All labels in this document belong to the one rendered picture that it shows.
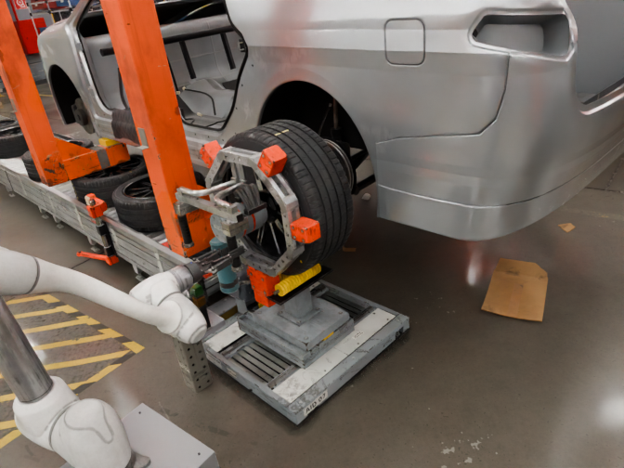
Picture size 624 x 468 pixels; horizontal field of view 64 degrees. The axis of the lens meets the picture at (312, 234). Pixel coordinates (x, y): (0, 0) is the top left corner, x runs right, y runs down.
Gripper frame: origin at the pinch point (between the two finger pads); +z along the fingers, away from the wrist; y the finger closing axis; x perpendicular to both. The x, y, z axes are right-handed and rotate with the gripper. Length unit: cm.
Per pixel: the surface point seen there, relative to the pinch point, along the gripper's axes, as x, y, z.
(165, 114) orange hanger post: 40, -65, 21
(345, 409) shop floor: -83, 27, 23
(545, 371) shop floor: -83, 84, 96
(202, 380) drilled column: -78, -35, -10
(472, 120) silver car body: 39, 61, 65
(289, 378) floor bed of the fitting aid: -75, 0, 15
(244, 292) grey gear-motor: -53, -45, 29
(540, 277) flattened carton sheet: -82, 52, 169
